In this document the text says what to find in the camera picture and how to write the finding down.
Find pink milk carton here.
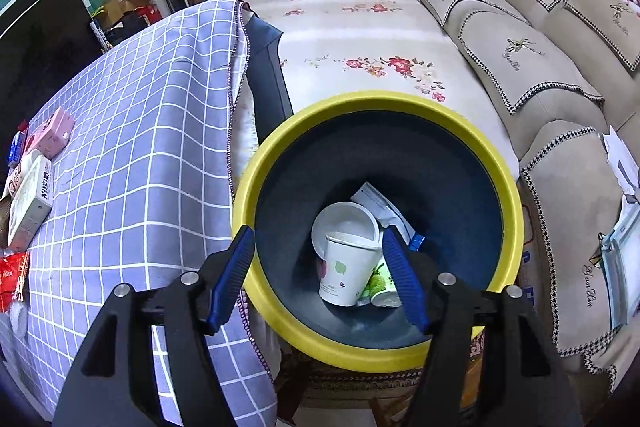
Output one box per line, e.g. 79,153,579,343
27,107,76,158

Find yellow rimmed dark bin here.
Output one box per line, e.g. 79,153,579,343
231,92,525,370

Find clear plastic folder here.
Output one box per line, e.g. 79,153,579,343
600,197,640,328

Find white round lid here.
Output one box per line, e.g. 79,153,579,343
311,202,381,258

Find beige sofa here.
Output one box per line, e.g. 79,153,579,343
407,0,640,408

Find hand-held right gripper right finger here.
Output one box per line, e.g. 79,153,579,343
381,227,586,427

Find dark blue under cloth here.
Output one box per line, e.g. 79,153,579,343
245,17,295,142

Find white pouch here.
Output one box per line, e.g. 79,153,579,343
350,182,416,240

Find white papers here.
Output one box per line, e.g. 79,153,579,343
602,127,640,195

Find red snack packet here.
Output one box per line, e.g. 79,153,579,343
0,252,31,313

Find large black television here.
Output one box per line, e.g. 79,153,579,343
0,0,98,128

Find white wrapper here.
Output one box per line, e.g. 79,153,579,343
5,299,31,338

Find white floral mattress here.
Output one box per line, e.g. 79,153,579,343
235,0,521,180

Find white paper cup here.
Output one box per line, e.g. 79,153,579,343
318,232,383,307

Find open cardboard box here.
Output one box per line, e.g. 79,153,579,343
97,0,161,25

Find brown carton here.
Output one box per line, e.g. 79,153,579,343
0,197,13,248

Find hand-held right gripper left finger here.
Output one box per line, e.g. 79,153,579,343
52,224,257,427

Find white cardboard box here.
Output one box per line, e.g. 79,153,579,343
7,154,55,250

